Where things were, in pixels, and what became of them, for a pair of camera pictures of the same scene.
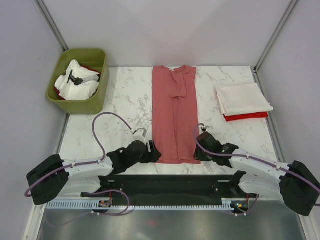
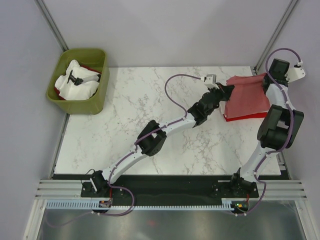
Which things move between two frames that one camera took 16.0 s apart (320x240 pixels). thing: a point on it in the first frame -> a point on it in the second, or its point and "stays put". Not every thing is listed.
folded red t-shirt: (228, 117) stays put
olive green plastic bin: (96, 58) stays put
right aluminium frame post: (285, 18) stays put
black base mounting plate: (227, 188) stays put
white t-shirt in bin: (70, 91) stays put
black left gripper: (152, 156) -> (224, 91)
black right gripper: (198, 155) -> (286, 72)
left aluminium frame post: (43, 10) stays put
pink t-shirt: (175, 114) -> (248, 97)
